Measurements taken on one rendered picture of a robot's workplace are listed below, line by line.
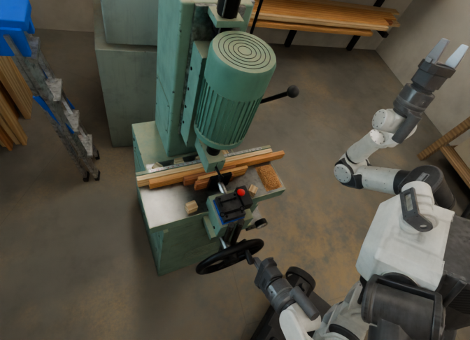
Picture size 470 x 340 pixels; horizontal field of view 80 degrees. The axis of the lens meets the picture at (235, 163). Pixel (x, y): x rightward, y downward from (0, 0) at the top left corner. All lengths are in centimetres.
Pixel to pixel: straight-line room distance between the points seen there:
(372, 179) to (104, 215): 164
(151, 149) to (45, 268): 103
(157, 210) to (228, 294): 103
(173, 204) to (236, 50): 63
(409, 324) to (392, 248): 18
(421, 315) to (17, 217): 208
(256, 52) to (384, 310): 66
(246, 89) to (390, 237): 53
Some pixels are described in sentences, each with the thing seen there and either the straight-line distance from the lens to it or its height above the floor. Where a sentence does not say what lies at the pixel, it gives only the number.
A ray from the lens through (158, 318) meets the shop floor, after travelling 191.
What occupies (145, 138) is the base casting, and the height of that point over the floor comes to 80.
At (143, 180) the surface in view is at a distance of 110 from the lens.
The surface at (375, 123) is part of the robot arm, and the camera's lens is 102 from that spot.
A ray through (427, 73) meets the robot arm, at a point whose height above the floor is 155.
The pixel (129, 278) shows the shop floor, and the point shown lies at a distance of 195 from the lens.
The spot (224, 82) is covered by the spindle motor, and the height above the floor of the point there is 146.
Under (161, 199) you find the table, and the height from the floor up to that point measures 90.
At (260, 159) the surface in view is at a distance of 126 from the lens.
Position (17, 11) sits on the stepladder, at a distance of 147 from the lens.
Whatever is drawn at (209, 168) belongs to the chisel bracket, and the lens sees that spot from 105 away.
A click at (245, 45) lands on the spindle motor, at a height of 150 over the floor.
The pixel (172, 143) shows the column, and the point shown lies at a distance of 125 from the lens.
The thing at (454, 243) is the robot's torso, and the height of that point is 138.
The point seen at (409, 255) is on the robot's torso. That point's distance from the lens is 84.
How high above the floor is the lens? 191
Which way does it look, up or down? 54 degrees down
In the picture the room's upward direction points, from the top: 25 degrees clockwise
